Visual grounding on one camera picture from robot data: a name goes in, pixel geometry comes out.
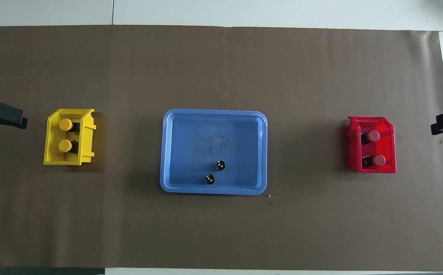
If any red push button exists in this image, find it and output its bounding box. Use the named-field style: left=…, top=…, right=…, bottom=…
left=361, top=130, right=381, bottom=145
left=362, top=154, right=386, bottom=168

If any brown paper table mat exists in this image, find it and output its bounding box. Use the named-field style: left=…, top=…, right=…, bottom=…
left=0, top=25, right=443, bottom=272

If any yellow push button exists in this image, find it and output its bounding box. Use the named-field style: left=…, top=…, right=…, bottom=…
left=58, top=139, right=79, bottom=154
left=59, top=118, right=81, bottom=133

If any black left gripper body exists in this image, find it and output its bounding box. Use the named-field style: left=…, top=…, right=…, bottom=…
left=0, top=100, right=23, bottom=128

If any yellow plastic parts bin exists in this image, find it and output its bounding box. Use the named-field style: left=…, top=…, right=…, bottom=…
left=44, top=108, right=97, bottom=166

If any red plastic parts bin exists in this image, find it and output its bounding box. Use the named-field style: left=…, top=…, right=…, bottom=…
left=346, top=116, right=396, bottom=174

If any blue plastic tray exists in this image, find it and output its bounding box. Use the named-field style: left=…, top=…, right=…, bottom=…
left=160, top=109, right=268, bottom=196

